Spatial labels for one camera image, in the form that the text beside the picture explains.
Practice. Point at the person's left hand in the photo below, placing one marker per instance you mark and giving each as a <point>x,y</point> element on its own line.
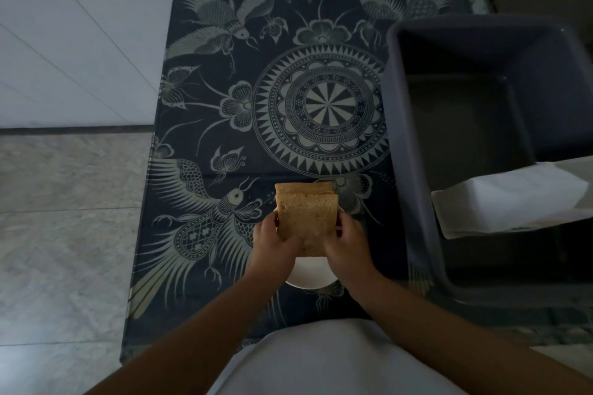
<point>272,251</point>

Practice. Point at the person's right hand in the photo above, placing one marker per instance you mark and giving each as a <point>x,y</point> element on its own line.
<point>348,253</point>

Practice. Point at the person's left thumb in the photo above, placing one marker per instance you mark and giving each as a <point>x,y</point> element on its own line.
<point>292,249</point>

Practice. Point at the person's right thumb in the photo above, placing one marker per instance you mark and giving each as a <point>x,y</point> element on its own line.
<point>331,247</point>

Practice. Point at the brown bread sandwich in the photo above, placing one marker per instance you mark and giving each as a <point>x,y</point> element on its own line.
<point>305,216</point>

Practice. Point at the person's right forearm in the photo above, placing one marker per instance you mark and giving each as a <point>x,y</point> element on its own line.
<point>463,339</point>

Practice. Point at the person's left forearm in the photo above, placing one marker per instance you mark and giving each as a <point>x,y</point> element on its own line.
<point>192,337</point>

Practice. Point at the white plate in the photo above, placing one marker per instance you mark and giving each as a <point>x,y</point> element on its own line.
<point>309,271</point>

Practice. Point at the person's white shirt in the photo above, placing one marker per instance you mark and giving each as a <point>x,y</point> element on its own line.
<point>333,360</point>

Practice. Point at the dark patterned tablecloth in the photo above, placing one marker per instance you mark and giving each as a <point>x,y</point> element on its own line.
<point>278,131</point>

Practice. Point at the white paper sheet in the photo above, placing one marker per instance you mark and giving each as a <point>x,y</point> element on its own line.
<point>514,200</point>

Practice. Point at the grey plastic tub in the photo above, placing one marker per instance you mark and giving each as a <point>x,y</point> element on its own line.
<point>491,144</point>

